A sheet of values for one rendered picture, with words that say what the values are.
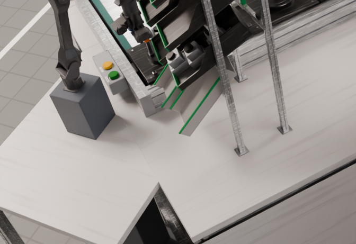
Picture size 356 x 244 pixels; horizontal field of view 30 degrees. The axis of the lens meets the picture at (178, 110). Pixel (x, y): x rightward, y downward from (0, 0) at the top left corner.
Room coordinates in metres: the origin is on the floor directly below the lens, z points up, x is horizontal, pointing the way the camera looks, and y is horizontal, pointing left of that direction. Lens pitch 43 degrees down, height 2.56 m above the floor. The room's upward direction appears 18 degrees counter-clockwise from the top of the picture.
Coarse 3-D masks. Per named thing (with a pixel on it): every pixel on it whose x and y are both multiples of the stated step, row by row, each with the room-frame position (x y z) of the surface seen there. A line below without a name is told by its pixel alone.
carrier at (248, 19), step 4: (236, 4) 2.17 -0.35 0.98; (240, 8) 2.15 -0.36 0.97; (240, 12) 2.13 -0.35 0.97; (244, 12) 2.12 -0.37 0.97; (244, 16) 2.09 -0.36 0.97; (248, 16) 2.08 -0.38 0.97; (248, 20) 2.06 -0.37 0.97; (252, 20) 2.05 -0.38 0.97; (252, 24) 2.03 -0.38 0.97; (256, 24) 2.02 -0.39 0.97; (252, 28) 2.01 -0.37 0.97; (256, 28) 2.00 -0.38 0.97; (260, 28) 1.99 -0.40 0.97; (252, 32) 1.98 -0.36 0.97; (256, 32) 1.98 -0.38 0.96
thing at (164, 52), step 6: (156, 36) 1.81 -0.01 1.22; (156, 42) 1.81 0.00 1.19; (162, 42) 1.79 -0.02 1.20; (186, 42) 1.69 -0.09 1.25; (156, 48) 1.77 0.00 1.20; (162, 48) 1.76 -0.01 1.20; (180, 48) 1.69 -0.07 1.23; (156, 54) 1.73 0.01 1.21; (162, 54) 1.74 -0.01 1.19; (162, 60) 1.69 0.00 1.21
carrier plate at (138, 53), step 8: (136, 48) 2.11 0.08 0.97; (144, 48) 2.09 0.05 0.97; (136, 56) 2.06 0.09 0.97; (144, 56) 2.05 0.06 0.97; (136, 64) 2.01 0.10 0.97; (144, 64) 2.00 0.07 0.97; (152, 64) 1.98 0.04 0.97; (144, 72) 1.95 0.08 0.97; (160, 72) 1.92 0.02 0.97; (152, 80) 1.89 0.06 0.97
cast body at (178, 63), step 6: (168, 54) 1.63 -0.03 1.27; (174, 54) 1.62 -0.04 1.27; (180, 54) 1.63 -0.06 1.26; (168, 60) 1.62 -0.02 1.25; (174, 60) 1.61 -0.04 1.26; (180, 60) 1.61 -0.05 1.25; (186, 60) 1.61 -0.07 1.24; (174, 66) 1.61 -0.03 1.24; (180, 66) 1.61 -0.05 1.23; (186, 66) 1.61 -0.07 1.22; (174, 72) 1.61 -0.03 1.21; (180, 72) 1.61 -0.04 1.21
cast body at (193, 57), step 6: (192, 42) 1.62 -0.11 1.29; (186, 48) 1.60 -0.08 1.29; (192, 48) 1.59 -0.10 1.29; (198, 48) 1.58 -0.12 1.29; (204, 48) 1.62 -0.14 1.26; (186, 54) 1.59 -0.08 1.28; (192, 54) 1.58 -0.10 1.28; (198, 54) 1.58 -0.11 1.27; (204, 54) 1.58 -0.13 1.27; (192, 60) 1.58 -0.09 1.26; (198, 60) 1.58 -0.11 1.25; (192, 66) 1.58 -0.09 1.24; (198, 66) 1.58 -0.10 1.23
